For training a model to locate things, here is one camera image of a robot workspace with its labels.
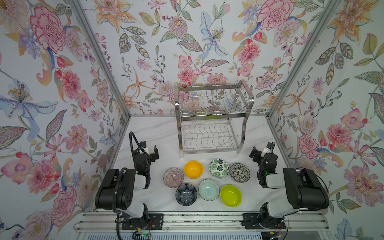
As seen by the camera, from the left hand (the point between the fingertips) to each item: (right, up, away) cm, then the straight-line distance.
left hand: (150, 144), depth 92 cm
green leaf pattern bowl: (+42, -15, 0) cm, 45 cm away
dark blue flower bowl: (+22, -26, -10) cm, 36 cm away
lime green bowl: (+47, -27, -11) cm, 55 cm away
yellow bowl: (+26, -15, -1) cm, 31 cm away
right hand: (+69, -2, +1) cm, 69 cm away
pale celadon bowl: (+35, -25, -8) cm, 43 cm away
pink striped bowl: (+15, -19, -4) cm, 24 cm away
